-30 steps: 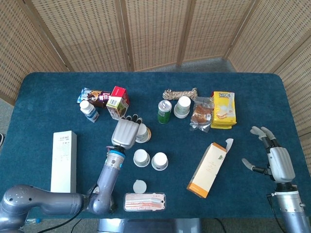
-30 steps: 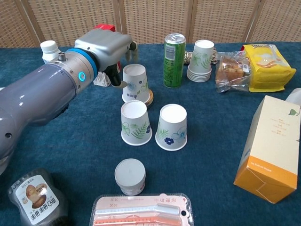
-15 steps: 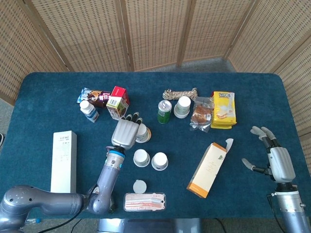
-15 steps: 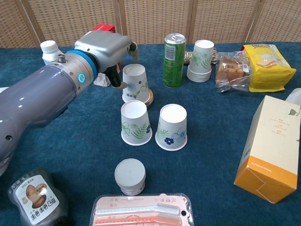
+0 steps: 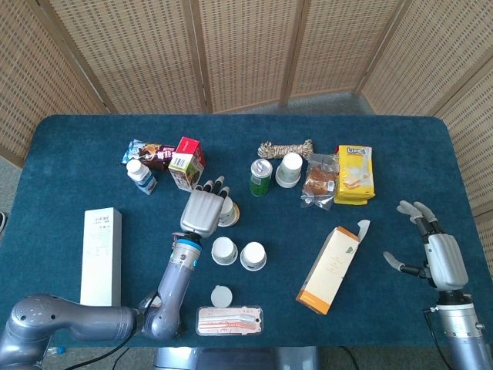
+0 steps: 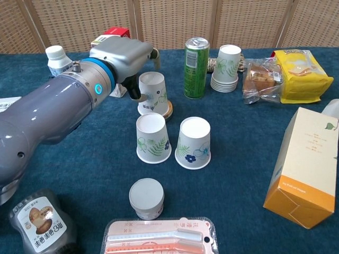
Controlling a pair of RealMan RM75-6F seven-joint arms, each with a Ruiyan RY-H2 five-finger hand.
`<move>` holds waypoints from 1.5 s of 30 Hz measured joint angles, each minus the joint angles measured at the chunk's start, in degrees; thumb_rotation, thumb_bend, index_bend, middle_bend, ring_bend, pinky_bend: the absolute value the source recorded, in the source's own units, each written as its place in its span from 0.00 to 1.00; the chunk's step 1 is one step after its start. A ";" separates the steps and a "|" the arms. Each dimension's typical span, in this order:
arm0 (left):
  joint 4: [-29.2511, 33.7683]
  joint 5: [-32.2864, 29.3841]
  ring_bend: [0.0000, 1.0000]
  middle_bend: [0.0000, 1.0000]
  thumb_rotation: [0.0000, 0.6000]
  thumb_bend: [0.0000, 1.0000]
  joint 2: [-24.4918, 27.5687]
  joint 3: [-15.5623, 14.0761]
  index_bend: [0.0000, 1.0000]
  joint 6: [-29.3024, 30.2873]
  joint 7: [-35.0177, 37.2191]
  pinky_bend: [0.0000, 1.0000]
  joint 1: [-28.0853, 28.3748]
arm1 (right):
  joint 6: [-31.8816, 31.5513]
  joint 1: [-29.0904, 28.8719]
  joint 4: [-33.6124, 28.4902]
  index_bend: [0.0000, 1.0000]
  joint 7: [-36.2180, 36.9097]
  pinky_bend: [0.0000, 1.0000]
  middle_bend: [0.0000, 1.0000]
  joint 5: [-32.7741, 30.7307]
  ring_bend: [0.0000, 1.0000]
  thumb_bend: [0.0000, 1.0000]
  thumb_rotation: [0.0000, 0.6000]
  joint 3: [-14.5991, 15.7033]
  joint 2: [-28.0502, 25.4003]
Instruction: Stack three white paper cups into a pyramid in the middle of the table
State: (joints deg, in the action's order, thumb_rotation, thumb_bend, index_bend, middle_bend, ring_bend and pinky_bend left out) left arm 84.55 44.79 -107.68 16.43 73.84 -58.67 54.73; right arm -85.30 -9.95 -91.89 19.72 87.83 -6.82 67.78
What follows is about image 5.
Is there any green brown drink carton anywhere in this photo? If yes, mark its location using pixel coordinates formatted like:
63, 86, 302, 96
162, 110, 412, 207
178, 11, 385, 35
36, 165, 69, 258
168, 153, 206, 193

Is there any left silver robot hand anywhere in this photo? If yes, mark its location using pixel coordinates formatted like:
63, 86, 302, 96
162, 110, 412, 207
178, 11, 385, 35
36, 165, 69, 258
179, 175, 231, 239

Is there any wood rattan folding screen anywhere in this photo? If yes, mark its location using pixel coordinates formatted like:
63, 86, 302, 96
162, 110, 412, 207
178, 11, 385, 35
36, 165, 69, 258
0, 0, 493, 282

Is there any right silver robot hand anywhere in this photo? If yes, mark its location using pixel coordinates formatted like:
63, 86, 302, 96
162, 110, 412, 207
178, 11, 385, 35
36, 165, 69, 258
383, 200, 470, 291

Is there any red carton box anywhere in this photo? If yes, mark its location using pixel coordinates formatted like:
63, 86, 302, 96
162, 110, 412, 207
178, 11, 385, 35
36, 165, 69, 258
175, 136, 206, 167

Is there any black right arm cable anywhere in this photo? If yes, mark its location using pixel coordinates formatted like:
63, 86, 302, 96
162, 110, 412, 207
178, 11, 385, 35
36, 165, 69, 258
421, 307, 454, 370

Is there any black floor cable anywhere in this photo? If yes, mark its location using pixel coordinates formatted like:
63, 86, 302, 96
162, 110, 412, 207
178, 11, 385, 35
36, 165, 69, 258
96, 346, 132, 370
338, 345, 365, 370

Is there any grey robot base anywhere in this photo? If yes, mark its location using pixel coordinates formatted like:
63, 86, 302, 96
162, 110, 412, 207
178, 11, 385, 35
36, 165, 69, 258
153, 346, 320, 370

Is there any green drink can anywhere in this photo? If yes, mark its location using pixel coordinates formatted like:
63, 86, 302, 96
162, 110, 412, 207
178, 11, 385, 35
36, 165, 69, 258
250, 159, 273, 197

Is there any stack of white paper cups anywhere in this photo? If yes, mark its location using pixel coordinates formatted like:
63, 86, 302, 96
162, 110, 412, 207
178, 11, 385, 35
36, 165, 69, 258
274, 152, 304, 189

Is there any yellow snack bag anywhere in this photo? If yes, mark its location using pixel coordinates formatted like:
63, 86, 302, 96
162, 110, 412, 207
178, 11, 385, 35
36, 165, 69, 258
333, 144, 376, 205

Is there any brown chocolate snack wrapper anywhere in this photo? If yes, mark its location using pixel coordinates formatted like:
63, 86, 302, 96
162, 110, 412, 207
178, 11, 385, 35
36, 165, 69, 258
122, 138, 177, 171

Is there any braided rope bundle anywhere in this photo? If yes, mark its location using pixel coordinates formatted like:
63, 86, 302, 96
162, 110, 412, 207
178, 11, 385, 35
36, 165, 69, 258
257, 139, 314, 160

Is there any long white carton box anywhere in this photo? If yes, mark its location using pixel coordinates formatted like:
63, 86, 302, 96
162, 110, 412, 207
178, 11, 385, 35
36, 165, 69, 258
79, 207, 122, 308

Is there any paper cup with fern print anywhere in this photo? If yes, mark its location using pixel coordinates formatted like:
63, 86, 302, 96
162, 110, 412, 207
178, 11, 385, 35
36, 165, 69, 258
240, 241, 267, 271
210, 236, 239, 266

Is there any small jar with white lid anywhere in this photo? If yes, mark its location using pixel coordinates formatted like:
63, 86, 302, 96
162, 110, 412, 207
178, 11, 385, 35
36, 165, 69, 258
210, 284, 234, 308

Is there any white milk bottle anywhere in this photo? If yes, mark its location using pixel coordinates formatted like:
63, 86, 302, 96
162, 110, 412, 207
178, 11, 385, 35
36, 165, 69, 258
126, 159, 158, 196

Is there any paper cup with text print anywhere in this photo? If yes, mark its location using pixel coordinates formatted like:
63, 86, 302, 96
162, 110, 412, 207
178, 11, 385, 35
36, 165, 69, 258
217, 196, 236, 227

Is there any bread in clear bag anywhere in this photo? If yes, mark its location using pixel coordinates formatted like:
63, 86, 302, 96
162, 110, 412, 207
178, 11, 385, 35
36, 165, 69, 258
300, 153, 340, 211

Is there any beige and orange carton box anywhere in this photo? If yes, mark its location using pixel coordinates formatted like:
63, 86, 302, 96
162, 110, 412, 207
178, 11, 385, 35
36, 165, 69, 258
295, 219, 371, 316

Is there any blue felt table cover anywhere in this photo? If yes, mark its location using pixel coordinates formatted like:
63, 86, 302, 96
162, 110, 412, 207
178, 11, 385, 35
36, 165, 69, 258
0, 114, 493, 350

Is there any pink razor blister pack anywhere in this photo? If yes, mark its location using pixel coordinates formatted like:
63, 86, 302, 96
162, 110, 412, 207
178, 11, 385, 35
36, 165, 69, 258
195, 305, 264, 337

